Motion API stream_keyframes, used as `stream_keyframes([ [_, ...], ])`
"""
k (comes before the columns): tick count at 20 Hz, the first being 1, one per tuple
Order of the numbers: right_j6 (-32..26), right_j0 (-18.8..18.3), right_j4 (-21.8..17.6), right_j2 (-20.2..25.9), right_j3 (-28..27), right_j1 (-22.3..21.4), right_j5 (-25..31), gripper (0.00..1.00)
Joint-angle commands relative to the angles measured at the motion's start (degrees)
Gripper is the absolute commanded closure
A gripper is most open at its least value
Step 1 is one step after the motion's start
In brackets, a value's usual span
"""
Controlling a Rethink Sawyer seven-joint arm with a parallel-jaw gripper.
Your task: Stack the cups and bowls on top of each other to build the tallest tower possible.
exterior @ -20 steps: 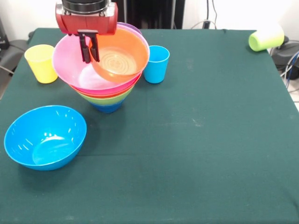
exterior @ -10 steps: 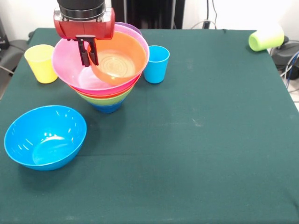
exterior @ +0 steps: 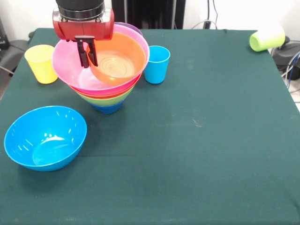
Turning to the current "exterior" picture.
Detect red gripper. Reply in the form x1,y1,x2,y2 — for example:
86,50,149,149
52,8,115,69

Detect large pink bowl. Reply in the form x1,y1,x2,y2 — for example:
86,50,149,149
52,23,150,92

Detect small orange bowl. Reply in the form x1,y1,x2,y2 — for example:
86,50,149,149
86,31,147,85

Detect large orange bowl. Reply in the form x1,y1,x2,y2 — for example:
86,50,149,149
69,72,143,99

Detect green bowl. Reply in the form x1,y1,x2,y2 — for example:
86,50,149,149
79,85,136,106

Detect yellow cup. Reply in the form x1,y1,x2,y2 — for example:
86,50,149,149
24,44,59,84

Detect purple bowl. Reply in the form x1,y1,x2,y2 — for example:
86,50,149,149
114,22,143,37

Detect small dark blue bowl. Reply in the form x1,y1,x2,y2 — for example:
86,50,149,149
90,99,125,114

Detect light blue cup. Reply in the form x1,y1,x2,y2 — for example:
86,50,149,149
143,45,171,84

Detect grey chair base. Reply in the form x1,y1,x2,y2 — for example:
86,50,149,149
270,38,300,71
0,39,30,71

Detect large light blue bowl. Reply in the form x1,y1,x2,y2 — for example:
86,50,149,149
3,105,88,172

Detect dark green table cloth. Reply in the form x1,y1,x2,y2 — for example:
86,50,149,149
0,27,300,225

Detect light green cup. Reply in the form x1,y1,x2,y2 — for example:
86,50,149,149
248,23,286,53

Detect tangled cable bundle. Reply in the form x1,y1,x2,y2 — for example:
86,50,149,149
280,50,300,93

